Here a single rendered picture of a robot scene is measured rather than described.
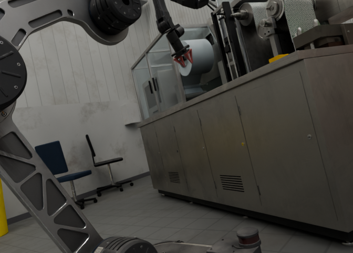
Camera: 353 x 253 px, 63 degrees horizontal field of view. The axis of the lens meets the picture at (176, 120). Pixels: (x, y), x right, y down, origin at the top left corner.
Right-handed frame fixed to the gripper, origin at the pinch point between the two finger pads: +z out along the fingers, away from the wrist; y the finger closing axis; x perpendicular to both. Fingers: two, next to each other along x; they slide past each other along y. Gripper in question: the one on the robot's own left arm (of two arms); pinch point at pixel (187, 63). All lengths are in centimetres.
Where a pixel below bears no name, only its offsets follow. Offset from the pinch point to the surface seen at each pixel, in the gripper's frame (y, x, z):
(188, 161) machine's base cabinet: 65, -18, 82
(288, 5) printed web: -49, -43, 3
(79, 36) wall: 353, -238, -74
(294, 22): -50, -39, 12
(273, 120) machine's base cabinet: -36, 11, 43
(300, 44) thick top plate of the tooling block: -53, -22, 20
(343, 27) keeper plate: -72, -31, 23
